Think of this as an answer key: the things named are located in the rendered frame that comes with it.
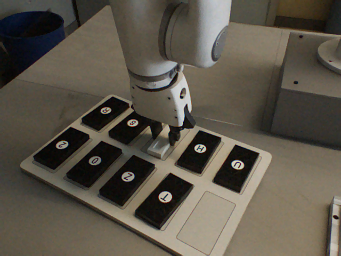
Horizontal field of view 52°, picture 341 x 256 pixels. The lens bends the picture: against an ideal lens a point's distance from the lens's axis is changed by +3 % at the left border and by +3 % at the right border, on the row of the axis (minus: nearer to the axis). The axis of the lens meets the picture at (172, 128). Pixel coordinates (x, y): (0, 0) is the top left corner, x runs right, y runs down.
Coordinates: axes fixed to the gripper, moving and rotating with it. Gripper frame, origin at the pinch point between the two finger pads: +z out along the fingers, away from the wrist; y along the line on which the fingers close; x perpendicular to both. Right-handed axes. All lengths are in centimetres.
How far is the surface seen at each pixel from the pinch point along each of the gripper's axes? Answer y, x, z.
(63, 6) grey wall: 186, -153, 103
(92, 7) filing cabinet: 167, -165, 107
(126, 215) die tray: -2.4, 18.5, -1.1
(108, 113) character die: 14.5, -0.9, 1.8
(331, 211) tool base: -31.6, 3.3, 1.5
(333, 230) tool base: -32.2, 7.0, 0.2
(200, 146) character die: -7.3, -0.3, 1.6
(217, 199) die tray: -14.5, 9.2, 0.8
